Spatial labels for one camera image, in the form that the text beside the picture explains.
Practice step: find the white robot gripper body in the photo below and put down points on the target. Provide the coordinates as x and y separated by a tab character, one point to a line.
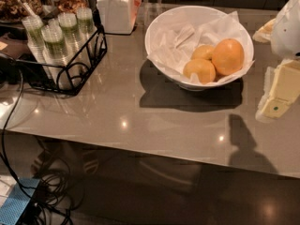
287	32

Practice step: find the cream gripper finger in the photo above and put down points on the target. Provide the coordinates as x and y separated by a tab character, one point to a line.
281	89
263	34

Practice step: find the large orange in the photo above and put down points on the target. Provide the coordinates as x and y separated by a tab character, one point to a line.
228	56

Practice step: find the white bowl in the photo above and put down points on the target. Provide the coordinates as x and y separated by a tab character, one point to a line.
172	37

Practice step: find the snack bowl top left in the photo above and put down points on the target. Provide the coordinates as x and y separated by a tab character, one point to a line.
12	11

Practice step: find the small orange at back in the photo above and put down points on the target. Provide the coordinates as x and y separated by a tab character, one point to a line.
203	52

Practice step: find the small orange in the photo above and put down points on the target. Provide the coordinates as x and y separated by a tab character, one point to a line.
204	70
203	52

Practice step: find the small orange at front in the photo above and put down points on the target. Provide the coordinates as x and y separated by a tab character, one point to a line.
204	70

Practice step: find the white ceramic jar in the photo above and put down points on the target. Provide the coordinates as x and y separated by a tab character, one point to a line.
116	16

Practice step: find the plastic cup stack right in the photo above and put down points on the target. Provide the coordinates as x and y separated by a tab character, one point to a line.
85	20

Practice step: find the plastic cup stack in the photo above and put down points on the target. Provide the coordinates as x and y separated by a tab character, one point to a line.
69	26
85	20
33	25
56	50

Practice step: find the plastic cup stack middle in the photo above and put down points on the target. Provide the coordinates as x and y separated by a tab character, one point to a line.
69	26

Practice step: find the snack tray with pastries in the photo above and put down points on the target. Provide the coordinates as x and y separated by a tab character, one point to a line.
70	5

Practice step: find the plastic cup stack front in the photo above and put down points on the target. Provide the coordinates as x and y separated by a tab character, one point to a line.
56	50

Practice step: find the plastic cup stack left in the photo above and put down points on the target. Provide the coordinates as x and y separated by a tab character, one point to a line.
33	25

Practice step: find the blue box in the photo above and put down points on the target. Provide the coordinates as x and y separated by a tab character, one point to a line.
15	197

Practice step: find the black wire basket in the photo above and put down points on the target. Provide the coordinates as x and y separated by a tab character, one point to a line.
66	74

